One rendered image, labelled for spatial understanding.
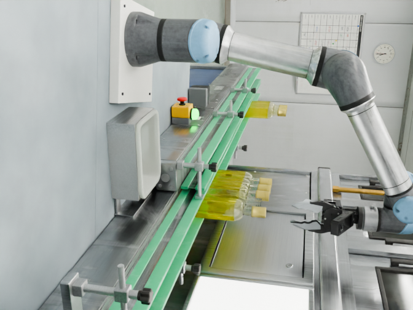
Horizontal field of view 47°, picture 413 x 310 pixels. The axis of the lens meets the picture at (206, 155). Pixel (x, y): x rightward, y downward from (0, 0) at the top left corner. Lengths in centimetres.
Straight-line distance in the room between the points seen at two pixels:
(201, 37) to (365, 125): 49
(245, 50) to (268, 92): 611
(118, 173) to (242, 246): 50
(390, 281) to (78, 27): 114
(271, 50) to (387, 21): 603
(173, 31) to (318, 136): 648
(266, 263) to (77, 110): 74
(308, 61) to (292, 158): 643
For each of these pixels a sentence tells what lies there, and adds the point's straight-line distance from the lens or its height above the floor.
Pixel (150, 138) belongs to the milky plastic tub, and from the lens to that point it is 143.
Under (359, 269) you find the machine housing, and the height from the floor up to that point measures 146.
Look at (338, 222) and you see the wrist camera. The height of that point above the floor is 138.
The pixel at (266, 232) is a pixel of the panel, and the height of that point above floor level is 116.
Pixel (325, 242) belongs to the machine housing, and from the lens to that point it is 165.
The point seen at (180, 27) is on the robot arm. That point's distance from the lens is 131.
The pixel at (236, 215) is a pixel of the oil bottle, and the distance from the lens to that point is 151.
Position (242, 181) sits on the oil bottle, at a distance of 167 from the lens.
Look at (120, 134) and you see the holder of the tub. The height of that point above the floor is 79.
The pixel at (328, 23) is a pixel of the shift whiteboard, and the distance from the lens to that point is 732.
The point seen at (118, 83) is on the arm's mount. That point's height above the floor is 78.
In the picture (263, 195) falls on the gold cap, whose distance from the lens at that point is 161.
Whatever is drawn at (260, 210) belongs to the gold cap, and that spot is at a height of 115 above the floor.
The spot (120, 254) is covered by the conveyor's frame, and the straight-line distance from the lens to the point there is 121.
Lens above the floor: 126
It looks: 11 degrees down
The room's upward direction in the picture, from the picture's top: 94 degrees clockwise
